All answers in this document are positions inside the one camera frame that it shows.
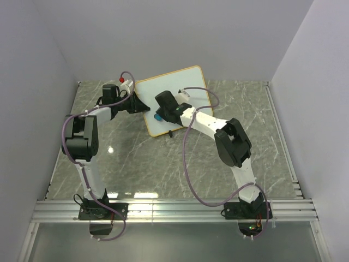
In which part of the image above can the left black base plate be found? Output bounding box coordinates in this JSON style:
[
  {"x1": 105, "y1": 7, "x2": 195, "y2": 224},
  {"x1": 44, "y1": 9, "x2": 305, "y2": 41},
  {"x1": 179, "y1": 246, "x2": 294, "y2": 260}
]
[{"x1": 78, "y1": 201, "x2": 129, "y2": 221}]

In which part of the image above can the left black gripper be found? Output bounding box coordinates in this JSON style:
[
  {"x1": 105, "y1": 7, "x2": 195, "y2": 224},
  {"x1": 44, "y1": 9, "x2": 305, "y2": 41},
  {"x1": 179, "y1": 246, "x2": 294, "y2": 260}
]
[{"x1": 115, "y1": 92, "x2": 150, "y2": 115}]

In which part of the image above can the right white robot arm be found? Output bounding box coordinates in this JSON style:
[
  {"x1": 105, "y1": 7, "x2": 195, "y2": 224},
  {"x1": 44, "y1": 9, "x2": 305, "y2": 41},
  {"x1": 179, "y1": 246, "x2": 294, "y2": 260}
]
[{"x1": 155, "y1": 87, "x2": 267, "y2": 218}]

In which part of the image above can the blue whiteboard eraser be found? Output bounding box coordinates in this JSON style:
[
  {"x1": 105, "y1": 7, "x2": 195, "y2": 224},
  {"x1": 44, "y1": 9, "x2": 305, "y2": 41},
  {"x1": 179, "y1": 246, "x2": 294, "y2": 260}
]
[{"x1": 154, "y1": 114, "x2": 163, "y2": 121}]

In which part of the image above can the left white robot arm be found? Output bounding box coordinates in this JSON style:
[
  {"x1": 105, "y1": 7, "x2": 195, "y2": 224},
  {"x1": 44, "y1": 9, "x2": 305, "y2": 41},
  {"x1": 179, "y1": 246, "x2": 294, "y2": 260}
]
[{"x1": 62, "y1": 80, "x2": 150, "y2": 219}]

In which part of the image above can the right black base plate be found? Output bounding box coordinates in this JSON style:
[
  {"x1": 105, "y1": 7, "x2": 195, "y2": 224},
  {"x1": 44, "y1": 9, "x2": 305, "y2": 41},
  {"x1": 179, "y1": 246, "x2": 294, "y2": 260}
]
[{"x1": 221, "y1": 201, "x2": 273, "y2": 220}]

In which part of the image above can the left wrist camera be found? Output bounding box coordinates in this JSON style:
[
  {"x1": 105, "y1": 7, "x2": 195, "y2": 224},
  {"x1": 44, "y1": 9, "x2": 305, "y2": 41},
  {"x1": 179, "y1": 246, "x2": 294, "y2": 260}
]
[{"x1": 119, "y1": 77, "x2": 135, "y2": 94}]

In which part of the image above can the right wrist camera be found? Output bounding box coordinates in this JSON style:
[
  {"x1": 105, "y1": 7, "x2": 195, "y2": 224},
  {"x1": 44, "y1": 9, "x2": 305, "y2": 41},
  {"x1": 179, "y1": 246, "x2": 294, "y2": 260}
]
[{"x1": 178, "y1": 88, "x2": 190, "y2": 100}]

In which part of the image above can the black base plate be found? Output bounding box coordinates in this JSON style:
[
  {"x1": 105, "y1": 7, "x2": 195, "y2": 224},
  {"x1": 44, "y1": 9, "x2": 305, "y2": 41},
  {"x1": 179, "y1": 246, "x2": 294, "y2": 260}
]
[
  {"x1": 221, "y1": 201, "x2": 273, "y2": 220},
  {"x1": 78, "y1": 201, "x2": 129, "y2": 221}
]

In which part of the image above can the aluminium mounting rail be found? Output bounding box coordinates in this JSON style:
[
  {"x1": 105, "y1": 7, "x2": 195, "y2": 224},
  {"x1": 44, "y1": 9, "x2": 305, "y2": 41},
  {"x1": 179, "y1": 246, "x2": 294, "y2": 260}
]
[{"x1": 31, "y1": 199, "x2": 318, "y2": 223}]

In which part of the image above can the yellow framed whiteboard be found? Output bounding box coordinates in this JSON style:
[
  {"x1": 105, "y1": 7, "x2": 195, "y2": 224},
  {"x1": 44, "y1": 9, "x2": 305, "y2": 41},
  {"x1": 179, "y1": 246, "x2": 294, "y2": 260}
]
[{"x1": 135, "y1": 65, "x2": 211, "y2": 137}]

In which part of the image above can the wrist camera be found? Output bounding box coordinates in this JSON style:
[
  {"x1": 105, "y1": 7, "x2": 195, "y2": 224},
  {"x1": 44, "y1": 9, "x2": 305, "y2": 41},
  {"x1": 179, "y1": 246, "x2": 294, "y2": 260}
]
[
  {"x1": 178, "y1": 88, "x2": 190, "y2": 100},
  {"x1": 119, "y1": 77, "x2": 135, "y2": 94}
]

